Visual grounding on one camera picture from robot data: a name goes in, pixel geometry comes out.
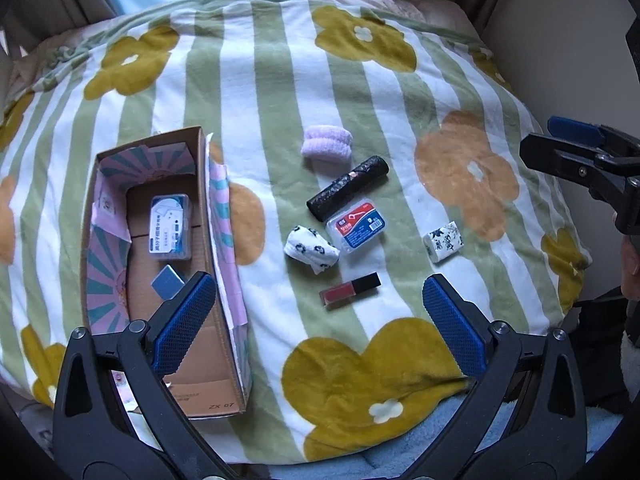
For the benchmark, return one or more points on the striped flower blanket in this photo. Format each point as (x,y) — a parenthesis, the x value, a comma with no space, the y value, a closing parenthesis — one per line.
(310,85)

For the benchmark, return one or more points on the dark cloth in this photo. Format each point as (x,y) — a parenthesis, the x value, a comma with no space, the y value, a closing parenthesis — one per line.
(600,350)

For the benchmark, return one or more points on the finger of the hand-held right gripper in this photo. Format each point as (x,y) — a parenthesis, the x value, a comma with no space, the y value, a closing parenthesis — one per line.
(575,130)
(555,157)

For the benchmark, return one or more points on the clear plastic box blue label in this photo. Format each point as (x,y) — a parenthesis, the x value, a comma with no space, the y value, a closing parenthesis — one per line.
(170,227)

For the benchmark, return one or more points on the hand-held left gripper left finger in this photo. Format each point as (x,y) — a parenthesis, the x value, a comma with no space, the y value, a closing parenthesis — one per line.
(182,325)

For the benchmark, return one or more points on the small blue-grey square block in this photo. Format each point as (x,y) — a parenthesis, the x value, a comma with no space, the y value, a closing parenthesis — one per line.
(169,280)

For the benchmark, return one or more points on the clear box red blue label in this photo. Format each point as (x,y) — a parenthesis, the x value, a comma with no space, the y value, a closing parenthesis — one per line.
(356,227)

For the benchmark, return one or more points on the white sock with black print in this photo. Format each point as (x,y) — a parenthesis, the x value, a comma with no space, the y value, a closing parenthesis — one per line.
(311,248)

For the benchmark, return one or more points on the cardboard box with striped lining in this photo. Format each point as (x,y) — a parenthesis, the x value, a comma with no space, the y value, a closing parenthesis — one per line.
(165,260)

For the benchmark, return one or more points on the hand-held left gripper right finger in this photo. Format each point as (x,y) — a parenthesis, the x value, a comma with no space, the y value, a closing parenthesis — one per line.
(455,332)

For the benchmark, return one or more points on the person's right forearm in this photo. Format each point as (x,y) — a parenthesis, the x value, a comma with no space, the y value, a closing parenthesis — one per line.
(631,270)

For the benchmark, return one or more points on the red lip gloss black cap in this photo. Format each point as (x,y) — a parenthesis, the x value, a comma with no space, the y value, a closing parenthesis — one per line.
(350,290)

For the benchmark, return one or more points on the white tissue packet black print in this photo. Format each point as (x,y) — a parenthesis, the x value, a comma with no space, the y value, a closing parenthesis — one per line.
(444,241)

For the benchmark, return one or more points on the light blue fluffy cloth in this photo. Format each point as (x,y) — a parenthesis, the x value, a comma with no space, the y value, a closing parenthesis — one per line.
(500,445)

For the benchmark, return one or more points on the black bag roll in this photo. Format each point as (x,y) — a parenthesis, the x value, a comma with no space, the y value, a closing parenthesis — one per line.
(347,187)

